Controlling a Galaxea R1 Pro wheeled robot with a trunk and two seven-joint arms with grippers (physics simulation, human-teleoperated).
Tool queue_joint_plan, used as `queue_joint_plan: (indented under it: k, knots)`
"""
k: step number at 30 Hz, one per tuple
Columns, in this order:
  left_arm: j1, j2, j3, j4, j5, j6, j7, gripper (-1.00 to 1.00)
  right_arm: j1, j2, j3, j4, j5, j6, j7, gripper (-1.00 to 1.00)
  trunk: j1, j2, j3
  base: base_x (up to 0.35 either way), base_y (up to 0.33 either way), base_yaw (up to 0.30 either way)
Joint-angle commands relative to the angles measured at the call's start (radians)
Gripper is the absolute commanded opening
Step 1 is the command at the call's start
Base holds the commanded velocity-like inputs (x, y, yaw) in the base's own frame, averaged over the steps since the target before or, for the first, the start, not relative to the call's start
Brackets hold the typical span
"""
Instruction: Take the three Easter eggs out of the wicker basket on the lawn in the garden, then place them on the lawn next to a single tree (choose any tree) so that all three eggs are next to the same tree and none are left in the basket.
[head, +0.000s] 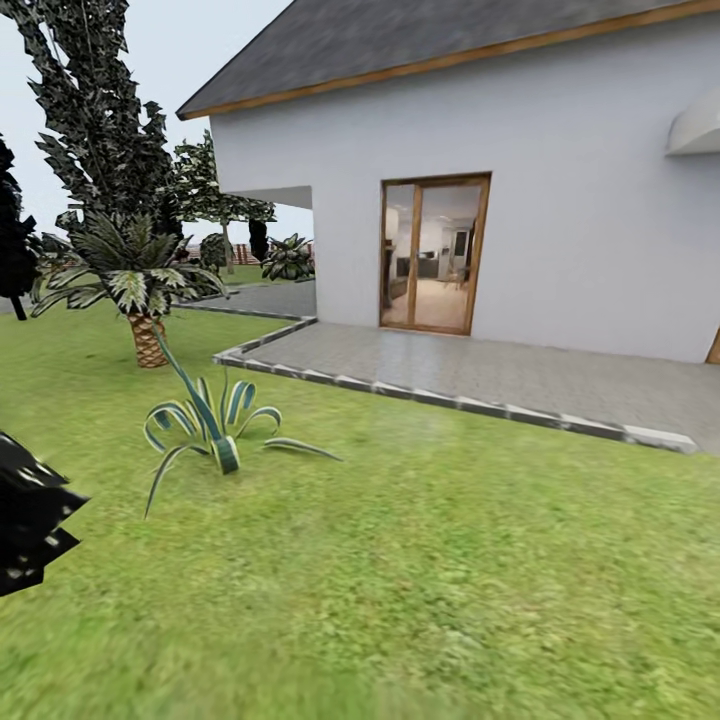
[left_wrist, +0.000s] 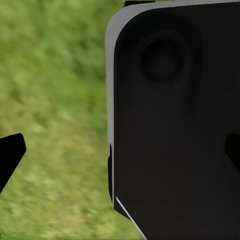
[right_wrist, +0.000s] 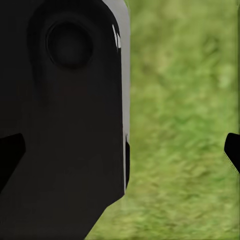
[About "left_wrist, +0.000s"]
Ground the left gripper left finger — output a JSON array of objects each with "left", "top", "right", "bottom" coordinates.
[{"left": 0, "top": 133, "right": 26, "bottom": 193}]

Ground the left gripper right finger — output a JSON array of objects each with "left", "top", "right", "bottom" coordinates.
[{"left": 224, "top": 132, "right": 240, "bottom": 173}]

